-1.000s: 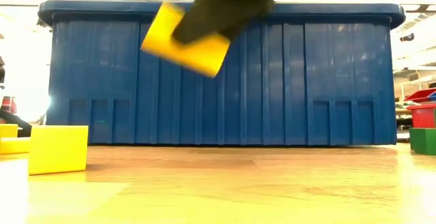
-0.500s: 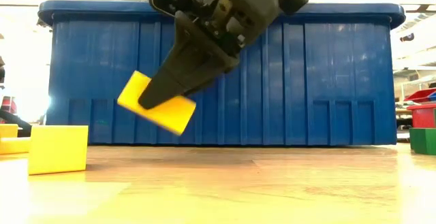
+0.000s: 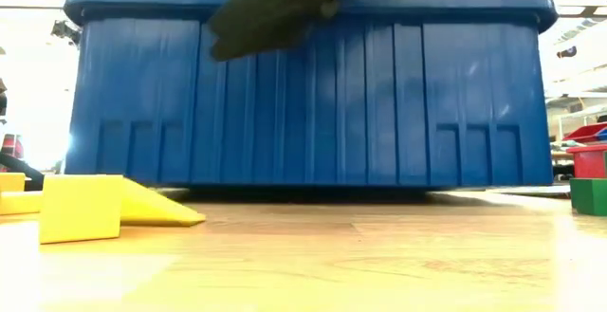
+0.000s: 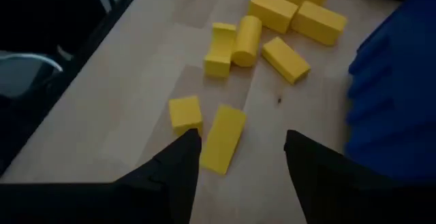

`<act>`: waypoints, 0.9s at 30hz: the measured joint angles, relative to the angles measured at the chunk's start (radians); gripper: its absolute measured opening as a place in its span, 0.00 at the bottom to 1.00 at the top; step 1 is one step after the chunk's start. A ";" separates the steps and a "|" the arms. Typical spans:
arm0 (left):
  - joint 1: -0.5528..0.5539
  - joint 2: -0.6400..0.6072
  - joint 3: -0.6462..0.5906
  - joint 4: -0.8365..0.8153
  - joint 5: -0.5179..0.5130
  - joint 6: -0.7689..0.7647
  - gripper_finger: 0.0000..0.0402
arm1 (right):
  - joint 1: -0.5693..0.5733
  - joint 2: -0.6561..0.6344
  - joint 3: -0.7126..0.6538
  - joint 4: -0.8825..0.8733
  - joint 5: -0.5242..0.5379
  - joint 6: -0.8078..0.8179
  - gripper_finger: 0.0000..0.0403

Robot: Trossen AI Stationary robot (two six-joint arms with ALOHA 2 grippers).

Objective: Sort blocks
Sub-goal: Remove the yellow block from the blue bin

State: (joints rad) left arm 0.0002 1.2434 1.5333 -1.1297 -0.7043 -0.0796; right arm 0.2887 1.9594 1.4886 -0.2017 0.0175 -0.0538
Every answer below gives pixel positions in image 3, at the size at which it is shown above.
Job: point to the green arch block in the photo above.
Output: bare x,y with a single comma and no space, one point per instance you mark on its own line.
590,198

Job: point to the black ceiling box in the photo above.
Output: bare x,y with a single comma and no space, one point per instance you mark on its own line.
567,52

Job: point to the black diagonal beam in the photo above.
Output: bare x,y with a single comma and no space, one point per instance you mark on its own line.
21,170

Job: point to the red plastic crate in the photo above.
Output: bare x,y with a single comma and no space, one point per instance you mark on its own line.
590,162

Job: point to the red background object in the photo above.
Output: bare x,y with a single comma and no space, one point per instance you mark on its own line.
12,146

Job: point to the yellow rectangular block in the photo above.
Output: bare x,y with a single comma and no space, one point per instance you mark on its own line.
12,182
19,203
152,210

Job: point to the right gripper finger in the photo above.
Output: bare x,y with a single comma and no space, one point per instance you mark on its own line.
270,13

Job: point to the overhead light bar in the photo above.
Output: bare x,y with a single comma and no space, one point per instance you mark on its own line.
585,11

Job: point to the blue plastic bin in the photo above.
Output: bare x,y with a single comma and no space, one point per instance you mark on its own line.
332,113

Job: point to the wooden background table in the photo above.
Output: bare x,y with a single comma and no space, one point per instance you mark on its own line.
562,154

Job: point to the dark grey slotted rail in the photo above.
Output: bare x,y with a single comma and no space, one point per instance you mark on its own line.
536,190

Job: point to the yellow cube block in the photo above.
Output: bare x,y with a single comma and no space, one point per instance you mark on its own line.
80,210

